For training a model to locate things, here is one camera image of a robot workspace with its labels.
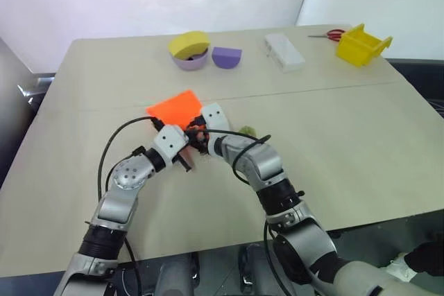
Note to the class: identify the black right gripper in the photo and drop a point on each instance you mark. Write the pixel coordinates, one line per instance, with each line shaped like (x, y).
(204, 143)

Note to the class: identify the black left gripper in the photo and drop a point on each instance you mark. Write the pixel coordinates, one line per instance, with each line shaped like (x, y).
(185, 162)

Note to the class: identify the orange plastic piece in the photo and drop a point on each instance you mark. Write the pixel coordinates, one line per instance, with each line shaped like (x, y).
(175, 109)

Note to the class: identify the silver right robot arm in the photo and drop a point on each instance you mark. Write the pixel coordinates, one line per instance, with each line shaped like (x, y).
(265, 164)

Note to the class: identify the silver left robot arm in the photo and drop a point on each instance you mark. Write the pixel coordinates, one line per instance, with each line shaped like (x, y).
(119, 206)

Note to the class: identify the small green object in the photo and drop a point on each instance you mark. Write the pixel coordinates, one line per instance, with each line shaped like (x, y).
(249, 130)

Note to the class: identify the lilac bowl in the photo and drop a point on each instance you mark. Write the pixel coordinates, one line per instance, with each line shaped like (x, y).
(190, 63)

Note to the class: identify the purple half-round foam block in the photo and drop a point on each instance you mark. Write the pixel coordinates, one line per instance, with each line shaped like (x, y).
(225, 57)

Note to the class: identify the yellow half-round foam block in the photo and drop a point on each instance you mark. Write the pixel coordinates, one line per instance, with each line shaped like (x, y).
(189, 43)

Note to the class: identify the dark rounded shape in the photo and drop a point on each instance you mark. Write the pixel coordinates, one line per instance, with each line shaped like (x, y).
(177, 275)
(255, 271)

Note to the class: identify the white rectangular box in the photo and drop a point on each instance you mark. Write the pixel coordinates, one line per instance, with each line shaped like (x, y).
(284, 51)

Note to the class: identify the yellow plastic storage bin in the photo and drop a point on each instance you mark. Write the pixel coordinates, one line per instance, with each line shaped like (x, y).
(360, 48)

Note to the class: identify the white shoe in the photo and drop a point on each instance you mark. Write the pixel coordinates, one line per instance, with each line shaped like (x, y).
(400, 266)

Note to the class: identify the black trouser leg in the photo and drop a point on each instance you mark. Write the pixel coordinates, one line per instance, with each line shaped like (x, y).
(426, 258)

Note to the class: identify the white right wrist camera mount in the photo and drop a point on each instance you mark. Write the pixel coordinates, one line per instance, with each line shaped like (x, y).
(215, 117)

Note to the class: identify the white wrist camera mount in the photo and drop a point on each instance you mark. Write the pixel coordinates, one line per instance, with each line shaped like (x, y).
(215, 117)
(170, 140)

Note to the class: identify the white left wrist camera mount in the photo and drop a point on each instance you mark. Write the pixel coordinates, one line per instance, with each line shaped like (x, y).
(170, 140)

